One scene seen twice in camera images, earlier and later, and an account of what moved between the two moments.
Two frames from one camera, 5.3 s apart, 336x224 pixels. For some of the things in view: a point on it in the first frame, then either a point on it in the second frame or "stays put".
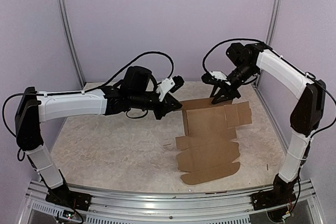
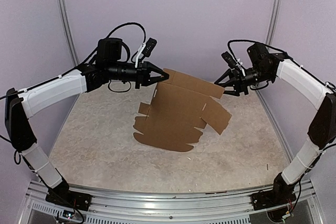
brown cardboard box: (208, 149) to (181, 108)
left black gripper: (167, 106) to (143, 73)
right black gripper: (228, 91) to (237, 77)
